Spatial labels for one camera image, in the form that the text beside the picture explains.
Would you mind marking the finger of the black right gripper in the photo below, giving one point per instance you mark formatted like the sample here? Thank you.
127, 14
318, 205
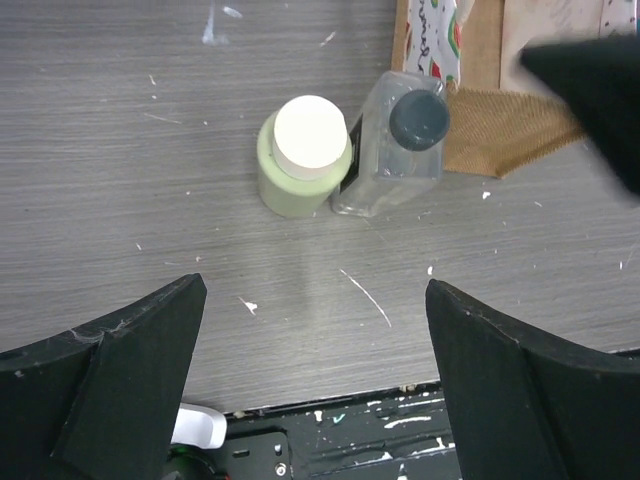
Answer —
598, 80

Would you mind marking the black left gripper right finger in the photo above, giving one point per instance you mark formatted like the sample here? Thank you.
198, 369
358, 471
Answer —
526, 404

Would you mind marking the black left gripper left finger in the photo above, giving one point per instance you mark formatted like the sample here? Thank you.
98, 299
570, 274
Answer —
99, 401

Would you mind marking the burlap watermelon canvas bag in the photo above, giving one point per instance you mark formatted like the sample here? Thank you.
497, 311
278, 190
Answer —
502, 117

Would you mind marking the clear bottle dark cap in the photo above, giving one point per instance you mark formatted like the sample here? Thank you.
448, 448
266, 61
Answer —
397, 145

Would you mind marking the green bottle cream cap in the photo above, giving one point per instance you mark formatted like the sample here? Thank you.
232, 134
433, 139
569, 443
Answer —
304, 152

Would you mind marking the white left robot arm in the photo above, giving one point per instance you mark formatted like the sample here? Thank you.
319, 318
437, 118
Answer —
197, 425

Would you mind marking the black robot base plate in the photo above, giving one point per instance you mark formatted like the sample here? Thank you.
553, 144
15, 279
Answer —
400, 433

